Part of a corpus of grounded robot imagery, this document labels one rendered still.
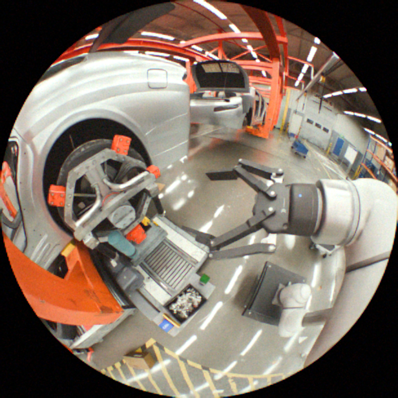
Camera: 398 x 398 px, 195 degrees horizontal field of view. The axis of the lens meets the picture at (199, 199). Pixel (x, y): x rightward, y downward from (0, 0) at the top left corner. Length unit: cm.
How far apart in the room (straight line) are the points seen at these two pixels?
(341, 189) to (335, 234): 5
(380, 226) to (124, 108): 94
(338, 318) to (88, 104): 95
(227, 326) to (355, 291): 123
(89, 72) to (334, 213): 93
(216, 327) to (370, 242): 126
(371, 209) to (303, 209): 10
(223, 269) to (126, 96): 160
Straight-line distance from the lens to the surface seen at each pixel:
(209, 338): 136
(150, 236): 123
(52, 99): 80
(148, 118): 88
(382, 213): 20
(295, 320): 90
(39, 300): 51
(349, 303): 18
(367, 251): 18
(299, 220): 16
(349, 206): 17
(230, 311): 131
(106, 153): 62
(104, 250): 56
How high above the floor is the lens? 125
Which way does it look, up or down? 46 degrees down
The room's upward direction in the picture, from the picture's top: straight up
